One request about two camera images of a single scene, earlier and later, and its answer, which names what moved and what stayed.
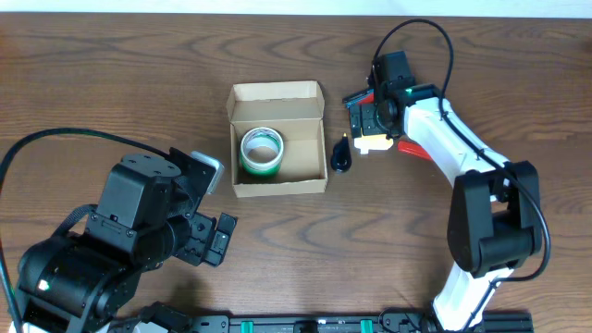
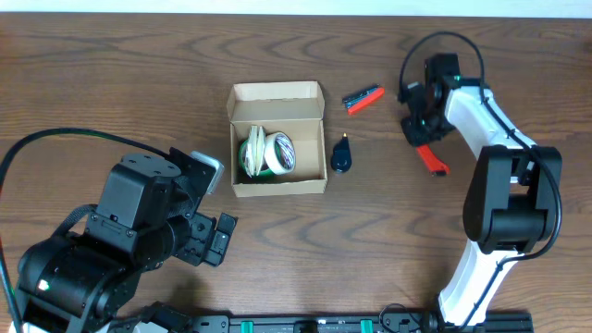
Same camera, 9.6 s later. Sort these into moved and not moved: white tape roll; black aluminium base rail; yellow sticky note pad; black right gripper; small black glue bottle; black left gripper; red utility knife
Moved: black right gripper; red utility knife; yellow sticky note pad; white tape roll
Not moved: black aluminium base rail; small black glue bottle; black left gripper
